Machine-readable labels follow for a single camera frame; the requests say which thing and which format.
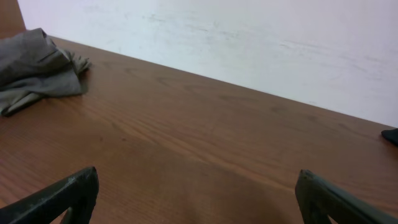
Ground folded khaki shorts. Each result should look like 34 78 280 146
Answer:
1 51 91 116

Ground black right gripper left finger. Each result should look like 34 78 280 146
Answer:
1 167 99 223

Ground black garment pile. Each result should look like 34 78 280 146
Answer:
381 128 398 146

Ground grey shorts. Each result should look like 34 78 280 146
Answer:
0 27 85 103

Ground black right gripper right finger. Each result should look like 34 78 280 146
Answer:
295 170 397 224

